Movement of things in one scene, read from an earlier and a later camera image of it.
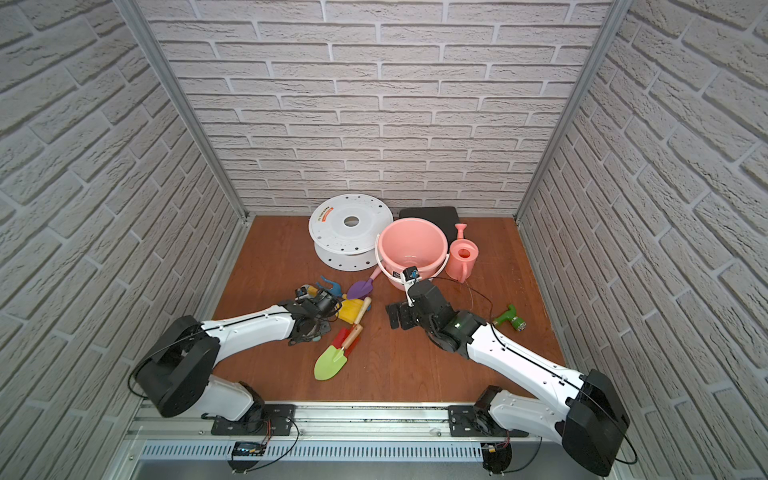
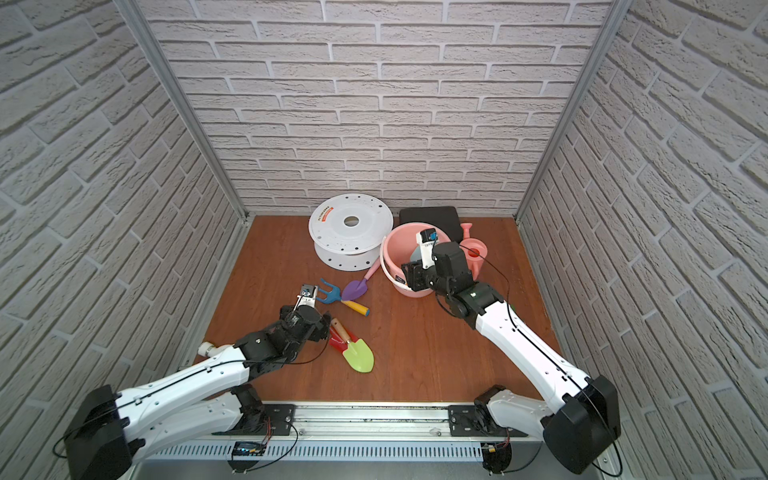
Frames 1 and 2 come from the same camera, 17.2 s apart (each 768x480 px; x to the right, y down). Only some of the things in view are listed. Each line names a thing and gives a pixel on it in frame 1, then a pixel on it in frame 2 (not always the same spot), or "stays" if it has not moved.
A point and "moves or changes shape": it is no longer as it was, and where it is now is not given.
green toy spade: x=331 y=361 -> x=358 y=353
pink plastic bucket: x=411 y=242 stays
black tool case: x=446 y=217 stays
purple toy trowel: x=359 y=289 stays
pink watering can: x=462 y=257 moves or changes shape
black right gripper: x=403 y=310 -> x=414 y=275
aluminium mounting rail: x=328 y=433 stays
